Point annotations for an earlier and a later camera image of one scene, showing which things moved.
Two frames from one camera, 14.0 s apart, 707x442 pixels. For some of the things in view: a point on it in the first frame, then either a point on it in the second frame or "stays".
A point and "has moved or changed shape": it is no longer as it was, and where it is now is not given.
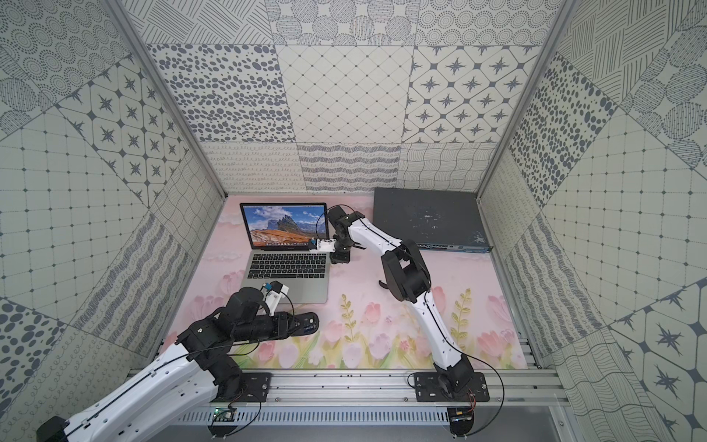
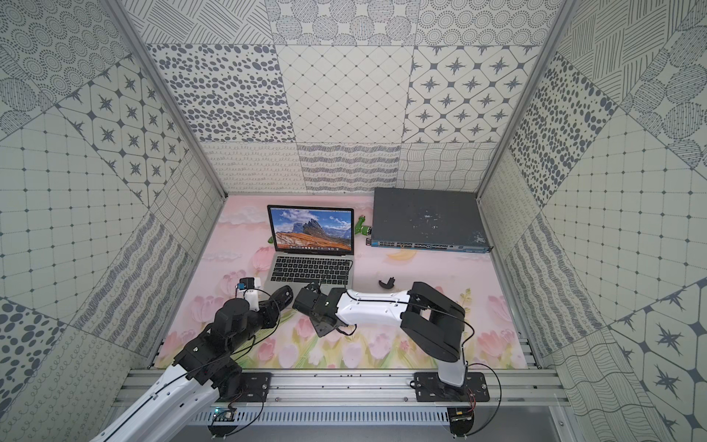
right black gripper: (338, 257) to (319, 328)
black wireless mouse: (305, 324) has moved or changed shape
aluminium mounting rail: (387, 389) stays
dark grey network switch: (442, 220) stays
